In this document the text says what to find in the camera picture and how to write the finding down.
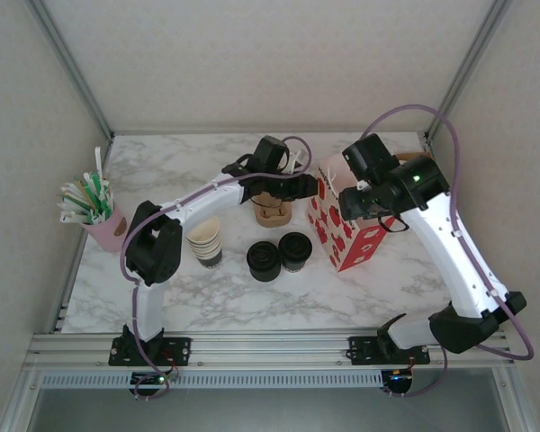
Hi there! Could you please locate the aluminium frame post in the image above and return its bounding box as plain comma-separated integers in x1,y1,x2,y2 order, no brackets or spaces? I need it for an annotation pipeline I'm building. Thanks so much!
423,0,514,141
24,0,116,140

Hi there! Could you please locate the brown pulp cup carrier stack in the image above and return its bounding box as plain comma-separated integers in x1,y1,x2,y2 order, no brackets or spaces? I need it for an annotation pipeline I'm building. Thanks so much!
253,191,293,231

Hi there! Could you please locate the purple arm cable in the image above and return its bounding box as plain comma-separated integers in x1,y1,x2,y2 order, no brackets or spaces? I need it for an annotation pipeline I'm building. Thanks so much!
120,134,315,401
362,103,536,400

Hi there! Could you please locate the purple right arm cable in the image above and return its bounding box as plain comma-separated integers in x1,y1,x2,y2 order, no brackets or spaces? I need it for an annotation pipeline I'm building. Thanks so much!
362,103,536,400

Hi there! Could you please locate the paper cup stack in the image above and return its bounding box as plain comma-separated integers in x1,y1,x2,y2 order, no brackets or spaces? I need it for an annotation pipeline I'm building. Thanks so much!
185,214,225,271

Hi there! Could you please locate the grey slotted cable duct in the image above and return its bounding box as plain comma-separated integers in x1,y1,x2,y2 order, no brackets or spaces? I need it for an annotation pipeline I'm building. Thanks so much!
40,371,384,389

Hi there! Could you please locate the red white patterned gift bag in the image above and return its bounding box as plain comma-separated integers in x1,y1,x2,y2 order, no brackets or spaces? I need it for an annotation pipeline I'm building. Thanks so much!
306,154,388,275

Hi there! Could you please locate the green white wrapped straw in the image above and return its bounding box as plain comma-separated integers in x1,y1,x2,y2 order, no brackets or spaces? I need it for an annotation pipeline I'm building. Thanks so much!
56,201,91,216
58,211,95,226
97,177,114,212
58,180,91,209
83,169,101,211

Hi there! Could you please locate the black plastic cup lid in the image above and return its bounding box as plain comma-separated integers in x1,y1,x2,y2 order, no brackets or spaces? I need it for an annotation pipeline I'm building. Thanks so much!
277,230,315,266

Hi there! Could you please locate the brown cardboard tray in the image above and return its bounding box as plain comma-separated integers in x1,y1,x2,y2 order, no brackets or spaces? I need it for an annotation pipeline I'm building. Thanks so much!
391,150,435,163

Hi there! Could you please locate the black plastic lids stack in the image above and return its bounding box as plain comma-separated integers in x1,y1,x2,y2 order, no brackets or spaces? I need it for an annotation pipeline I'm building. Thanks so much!
246,239,283,284

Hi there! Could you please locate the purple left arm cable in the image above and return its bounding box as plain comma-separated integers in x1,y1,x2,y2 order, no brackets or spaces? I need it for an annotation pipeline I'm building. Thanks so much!
120,134,315,401

